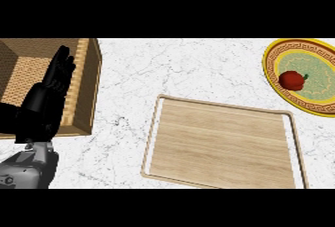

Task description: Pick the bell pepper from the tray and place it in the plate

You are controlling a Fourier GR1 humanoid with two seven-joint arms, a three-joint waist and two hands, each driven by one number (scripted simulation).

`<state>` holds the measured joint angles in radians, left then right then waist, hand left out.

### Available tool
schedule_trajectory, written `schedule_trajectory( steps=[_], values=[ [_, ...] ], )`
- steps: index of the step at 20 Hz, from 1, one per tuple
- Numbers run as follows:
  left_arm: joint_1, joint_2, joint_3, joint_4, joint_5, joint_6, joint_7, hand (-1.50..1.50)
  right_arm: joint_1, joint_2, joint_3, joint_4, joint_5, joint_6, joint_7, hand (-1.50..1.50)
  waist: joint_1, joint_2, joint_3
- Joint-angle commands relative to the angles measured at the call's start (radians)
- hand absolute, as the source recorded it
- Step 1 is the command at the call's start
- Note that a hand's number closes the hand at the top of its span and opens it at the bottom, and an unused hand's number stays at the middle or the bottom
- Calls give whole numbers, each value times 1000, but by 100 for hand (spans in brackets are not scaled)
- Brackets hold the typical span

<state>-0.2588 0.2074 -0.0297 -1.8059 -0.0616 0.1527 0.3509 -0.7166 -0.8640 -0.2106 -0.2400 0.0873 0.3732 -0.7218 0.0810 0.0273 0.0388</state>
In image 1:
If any yellow patterned plate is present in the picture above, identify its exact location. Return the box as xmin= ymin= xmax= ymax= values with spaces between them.
xmin=261 ymin=38 xmax=335 ymax=118

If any red bell pepper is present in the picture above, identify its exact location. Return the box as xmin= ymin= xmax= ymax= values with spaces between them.
xmin=278 ymin=70 xmax=310 ymax=91

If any wooden tray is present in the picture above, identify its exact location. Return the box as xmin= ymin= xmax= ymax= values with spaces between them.
xmin=140 ymin=93 xmax=310 ymax=190

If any wicker basket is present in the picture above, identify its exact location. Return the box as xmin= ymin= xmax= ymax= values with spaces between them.
xmin=0 ymin=38 xmax=103 ymax=140

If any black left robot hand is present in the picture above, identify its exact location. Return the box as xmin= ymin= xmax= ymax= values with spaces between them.
xmin=0 ymin=44 xmax=77 ymax=145

